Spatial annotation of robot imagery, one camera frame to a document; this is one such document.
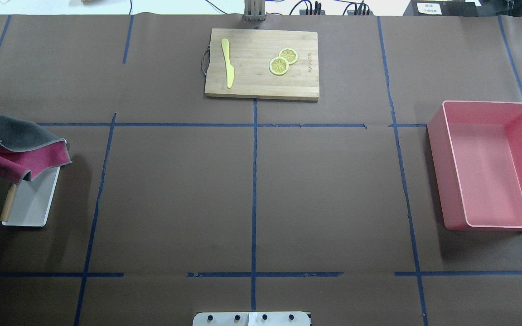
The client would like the aluminium frame post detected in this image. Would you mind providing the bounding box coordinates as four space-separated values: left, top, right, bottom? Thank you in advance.
243 0 267 21

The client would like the lemon slice near board edge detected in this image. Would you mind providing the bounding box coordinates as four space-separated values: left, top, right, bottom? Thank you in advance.
278 48 299 65

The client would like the black box with label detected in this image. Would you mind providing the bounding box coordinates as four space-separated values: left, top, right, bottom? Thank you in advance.
402 0 481 17

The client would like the black power strip far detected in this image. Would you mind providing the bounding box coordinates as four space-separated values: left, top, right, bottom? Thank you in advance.
290 0 325 16

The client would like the bamboo cutting board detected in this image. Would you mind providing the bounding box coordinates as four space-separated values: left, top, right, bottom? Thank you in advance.
204 28 320 101

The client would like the black power strip near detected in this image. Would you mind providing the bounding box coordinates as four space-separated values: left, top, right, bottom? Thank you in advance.
345 1 372 16

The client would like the yellow plastic knife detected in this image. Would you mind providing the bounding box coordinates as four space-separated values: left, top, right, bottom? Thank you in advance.
220 38 235 89

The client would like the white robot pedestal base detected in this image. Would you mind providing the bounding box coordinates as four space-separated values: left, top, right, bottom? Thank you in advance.
192 311 312 326

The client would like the lemon slice beside knife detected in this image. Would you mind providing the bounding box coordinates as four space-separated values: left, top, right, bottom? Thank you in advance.
268 57 290 76

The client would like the white towel rack with dowels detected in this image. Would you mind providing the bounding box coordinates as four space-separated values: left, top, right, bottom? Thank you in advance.
0 167 60 227

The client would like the grey and pink cloth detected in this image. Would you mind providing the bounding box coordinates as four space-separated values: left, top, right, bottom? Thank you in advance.
0 115 72 184

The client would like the black power strip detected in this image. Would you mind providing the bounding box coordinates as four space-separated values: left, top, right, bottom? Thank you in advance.
345 1 372 16
290 0 325 16

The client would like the pink plastic bin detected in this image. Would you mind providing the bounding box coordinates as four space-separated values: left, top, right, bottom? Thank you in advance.
427 101 522 231

